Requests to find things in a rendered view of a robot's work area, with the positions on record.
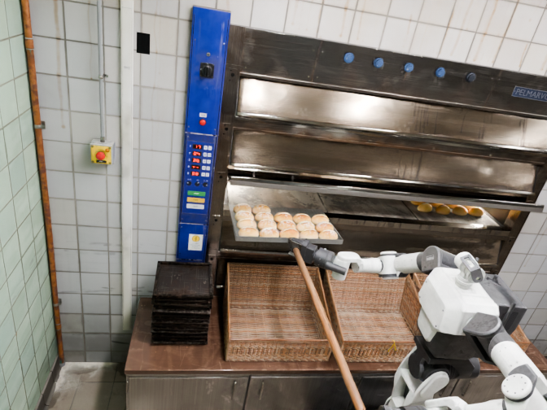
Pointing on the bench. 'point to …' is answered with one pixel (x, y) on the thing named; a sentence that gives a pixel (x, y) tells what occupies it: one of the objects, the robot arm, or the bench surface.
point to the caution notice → (195, 242)
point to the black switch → (207, 70)
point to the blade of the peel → (277, 224)
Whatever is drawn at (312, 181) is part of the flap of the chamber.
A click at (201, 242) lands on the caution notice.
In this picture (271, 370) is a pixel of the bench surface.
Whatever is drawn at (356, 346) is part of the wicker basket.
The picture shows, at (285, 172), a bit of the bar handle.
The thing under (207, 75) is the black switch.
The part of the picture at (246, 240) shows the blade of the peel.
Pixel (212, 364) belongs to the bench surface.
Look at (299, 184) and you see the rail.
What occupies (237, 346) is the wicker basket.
